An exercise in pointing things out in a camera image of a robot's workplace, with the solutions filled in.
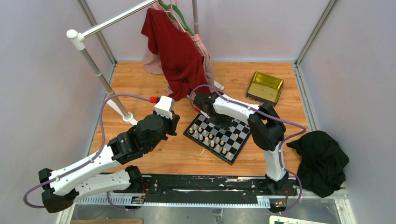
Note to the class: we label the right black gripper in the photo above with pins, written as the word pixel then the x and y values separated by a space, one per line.
pixel 227 121

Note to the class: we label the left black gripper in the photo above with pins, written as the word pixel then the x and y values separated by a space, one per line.
pixel 173 123

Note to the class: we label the black white chess board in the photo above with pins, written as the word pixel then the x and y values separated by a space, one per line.
pixel 218 141

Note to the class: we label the gold metal tin box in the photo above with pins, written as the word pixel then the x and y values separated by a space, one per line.
pixel 264 88

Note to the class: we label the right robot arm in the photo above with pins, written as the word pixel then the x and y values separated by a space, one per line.
pixel 267 132

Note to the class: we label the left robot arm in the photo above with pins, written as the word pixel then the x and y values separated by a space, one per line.
pixel 86 177

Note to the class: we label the dark red shirt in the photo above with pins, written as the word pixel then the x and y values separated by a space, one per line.
pixel 176 55

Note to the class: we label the green clothes hanger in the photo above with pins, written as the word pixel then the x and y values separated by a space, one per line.
pixel 177 15

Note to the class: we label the black cloth pile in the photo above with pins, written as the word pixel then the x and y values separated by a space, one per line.
pixel 321 168

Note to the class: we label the white camera left wrist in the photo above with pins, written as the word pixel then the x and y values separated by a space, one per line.
pixel 163 106

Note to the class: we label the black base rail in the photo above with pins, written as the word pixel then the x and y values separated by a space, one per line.
pixel 208 191

